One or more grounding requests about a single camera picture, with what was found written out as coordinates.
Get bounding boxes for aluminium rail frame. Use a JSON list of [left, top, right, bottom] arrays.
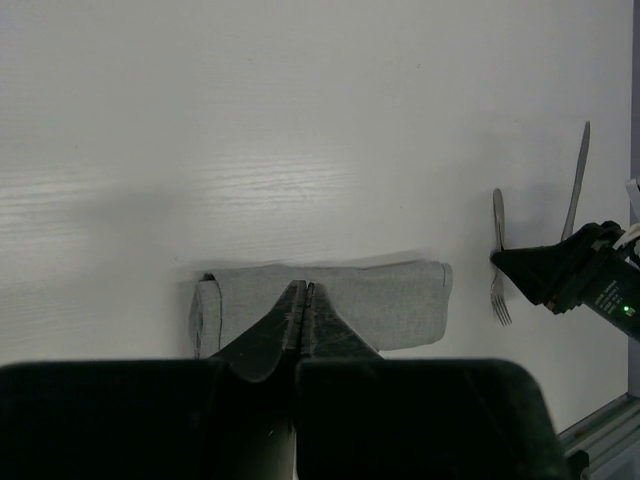
[[558, 395, 639, 480]]

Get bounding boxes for silver knife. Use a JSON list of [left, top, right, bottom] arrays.
[[561, 121, 591, 241]]

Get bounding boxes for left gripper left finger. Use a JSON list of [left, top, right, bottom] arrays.
[[1, 281, 306, 479]]

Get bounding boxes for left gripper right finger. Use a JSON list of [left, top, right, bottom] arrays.
[[295, 285, 570, 479]]

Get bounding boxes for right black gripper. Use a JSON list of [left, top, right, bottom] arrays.
[[490, 221, 639, 341]]

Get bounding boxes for silver fork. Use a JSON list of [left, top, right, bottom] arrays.
[[489, 188, 514, 327]]

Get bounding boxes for grey cloth napkin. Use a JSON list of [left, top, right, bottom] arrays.
[[187, 260, 453, 358]]

